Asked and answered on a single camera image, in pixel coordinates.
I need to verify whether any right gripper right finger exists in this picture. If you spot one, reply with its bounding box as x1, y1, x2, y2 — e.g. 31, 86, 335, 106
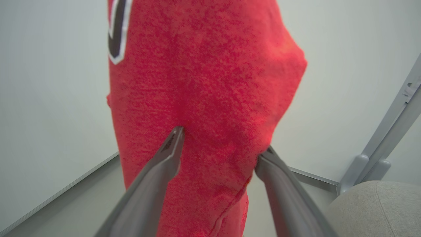
255, 146, 338, 237

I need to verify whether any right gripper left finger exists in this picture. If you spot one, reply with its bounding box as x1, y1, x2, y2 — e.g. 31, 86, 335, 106
94, 126, 185, 237

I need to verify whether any red jersey with white trim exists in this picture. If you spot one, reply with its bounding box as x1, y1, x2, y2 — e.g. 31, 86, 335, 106
106, 0, 308, 237

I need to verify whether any grey fabric sofa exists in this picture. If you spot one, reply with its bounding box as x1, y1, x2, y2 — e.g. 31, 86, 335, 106
324, 180, 421, 237

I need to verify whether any grey partition bottom rail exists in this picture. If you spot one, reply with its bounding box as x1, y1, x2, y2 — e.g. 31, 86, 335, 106
0, 151, 119, 235
289, 166, 339, 193

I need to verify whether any grey metal partition post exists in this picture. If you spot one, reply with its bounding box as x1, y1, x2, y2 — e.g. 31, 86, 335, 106
336, 53, 421, 195

